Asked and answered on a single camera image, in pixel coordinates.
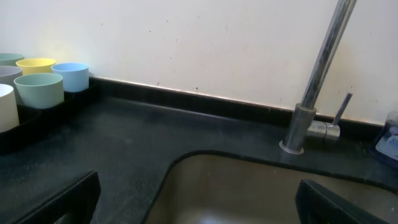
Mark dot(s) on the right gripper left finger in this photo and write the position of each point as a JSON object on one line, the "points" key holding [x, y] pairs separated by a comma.
{"points": [[77, 199]]}

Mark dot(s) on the black tray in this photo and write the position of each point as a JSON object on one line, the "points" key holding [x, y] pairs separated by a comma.
{"points": [[40, 124]]}

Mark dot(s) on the green cup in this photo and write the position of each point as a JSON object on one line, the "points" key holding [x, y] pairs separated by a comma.
{"points": [[38, 93], [9, 59]]}

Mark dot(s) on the steel tap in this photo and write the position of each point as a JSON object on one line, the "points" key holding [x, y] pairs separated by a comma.
{"points": [[298, 130]]}

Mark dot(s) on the blue soap bottle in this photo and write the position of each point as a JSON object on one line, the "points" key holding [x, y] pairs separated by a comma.
{"points": [[387, 143]]}

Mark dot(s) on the white cup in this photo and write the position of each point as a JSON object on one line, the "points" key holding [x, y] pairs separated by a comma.
{"points": [[7, 109]]}

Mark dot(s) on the blue cup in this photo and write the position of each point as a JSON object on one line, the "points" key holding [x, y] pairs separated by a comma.
{"points": [[71, 79]]}

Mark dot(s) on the grey cup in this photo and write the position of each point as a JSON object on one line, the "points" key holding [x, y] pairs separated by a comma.
{"points": [[7, 76]]}

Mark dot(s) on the steel sink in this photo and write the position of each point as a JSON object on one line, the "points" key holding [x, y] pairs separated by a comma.
{"points": [[233, 193]]}

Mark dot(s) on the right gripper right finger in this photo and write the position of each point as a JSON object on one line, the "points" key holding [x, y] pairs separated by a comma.
{"points": [[320, 208]]}

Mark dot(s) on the yellow cup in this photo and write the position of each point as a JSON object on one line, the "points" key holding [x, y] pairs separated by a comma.
{"points": [[35, 66]]}

